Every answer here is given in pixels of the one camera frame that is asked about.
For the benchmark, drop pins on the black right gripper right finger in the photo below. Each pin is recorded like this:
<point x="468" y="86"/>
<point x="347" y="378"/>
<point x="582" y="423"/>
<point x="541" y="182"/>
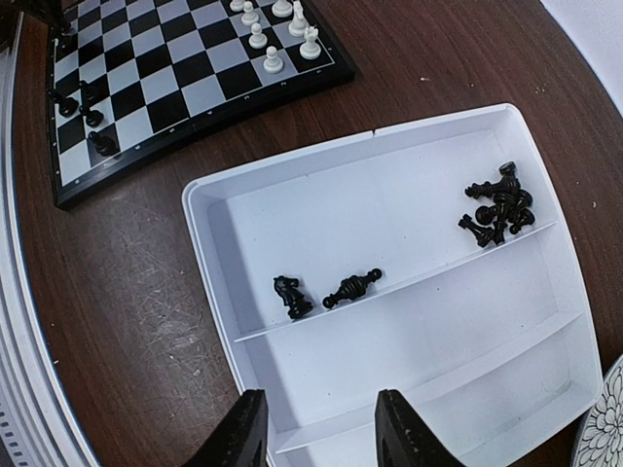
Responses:
<point x="403" y="438"/>

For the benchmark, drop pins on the black chess pawn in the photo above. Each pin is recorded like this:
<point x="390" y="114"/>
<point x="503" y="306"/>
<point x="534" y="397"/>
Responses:
<point x="104" y="145"/>

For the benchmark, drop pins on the white chess pieces row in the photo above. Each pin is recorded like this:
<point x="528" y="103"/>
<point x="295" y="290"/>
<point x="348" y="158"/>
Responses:
<point x="276" y="30"/>

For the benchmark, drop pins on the patterned ceramic plate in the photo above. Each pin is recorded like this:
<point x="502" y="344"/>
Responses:
<point x="599" y="438"/>

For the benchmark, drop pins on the black white chess board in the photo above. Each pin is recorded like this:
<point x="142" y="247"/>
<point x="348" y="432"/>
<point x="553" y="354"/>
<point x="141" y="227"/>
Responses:
<point x="160" y="68"/>

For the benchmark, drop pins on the black chess pieces pile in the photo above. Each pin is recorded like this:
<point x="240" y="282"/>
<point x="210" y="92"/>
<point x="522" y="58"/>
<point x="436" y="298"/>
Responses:
<point x="510" y="209"/>

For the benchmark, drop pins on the black chess piece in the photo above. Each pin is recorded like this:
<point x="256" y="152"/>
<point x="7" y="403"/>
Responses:
<point x="92" y="117"/>
<point x="65" y="34"/>
<point x="90" y="92"/>
<point x="67" y="106"/>

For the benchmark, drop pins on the black chess bishop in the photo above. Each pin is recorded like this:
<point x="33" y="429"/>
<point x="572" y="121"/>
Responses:
<point x="352" y="288"/>

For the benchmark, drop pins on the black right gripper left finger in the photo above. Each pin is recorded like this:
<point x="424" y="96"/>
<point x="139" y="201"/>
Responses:
<point x="240" y="438"/>

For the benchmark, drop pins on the black chess knight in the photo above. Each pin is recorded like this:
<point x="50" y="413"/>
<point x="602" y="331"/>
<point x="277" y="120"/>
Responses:
<point x="288" y="290"/>

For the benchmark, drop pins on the white plastic compartment tray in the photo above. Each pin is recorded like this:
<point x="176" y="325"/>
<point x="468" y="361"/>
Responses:
<point x="494" y="347"/>

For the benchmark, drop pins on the front aluminium rail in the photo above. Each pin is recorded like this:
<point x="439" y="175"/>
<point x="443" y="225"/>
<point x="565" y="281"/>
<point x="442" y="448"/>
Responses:
<point x="38" y="427"/>

